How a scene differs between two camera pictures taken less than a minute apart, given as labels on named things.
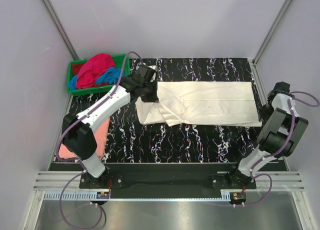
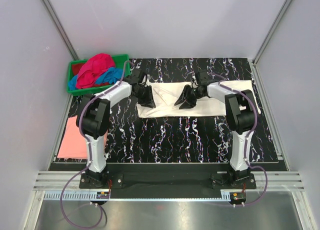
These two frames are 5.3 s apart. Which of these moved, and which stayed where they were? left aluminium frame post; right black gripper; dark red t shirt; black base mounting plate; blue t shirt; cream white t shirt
Moved: cream white t shirt; right black gripper
Stayed: left aluminium frame post; blue t shirt; dark red t shirt; black base mounting plate
